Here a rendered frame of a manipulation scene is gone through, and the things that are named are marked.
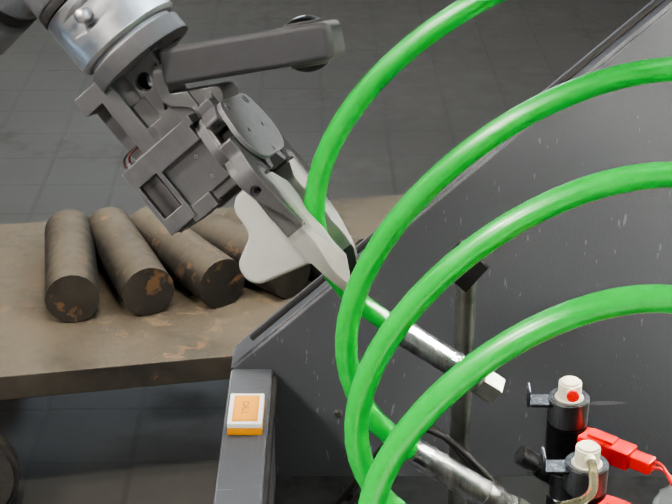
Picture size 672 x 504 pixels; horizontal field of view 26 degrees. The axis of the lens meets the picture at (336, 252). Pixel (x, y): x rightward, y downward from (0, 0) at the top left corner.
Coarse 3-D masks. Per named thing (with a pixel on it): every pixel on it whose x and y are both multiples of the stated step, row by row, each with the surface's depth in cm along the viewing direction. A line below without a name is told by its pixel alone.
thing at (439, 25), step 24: (480, 0) 88; (504, 0) 88; (432, 24) 89; (456, 24) 89; (408, 48) 89; (384, 72) 90; (360, 96) 91; (336, 120) 92; (336, 144) 92; (312, 168) 93; (312, 192) 94; (336, 288) 97; (384, 312) 98
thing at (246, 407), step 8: (240, 400) 128; (248, 400) 128; (256, 400) 128; (264, 400) 129; (240, 408) 127; (248, 408) 127; (256, 408) 127; (232, 416) 126; (240, 416) 125; (248, 416) 125; (256, 416) 126; (232, 432) 125; (240, 432) 125; (248, 432) 125; (256, 432) 125
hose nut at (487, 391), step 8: (488, 376) 100; (496, 376) 100; (480, 384) 100; (488, 384) 99; (496, 384) 100; (472, 392) 100; (480, 392) 100; (488, 392) 100; (496, 392) 100; (488, 400) 100
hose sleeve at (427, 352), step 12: (408, 336) 98; (420, 336) 98; (432, 336) 99; (408, 348) 98; (420, 348) 98; (432, 348) 98; (444, 348) 99; (432, 360) 99; (444, 360) 99; (456, 360) 99; (444, 372) 99
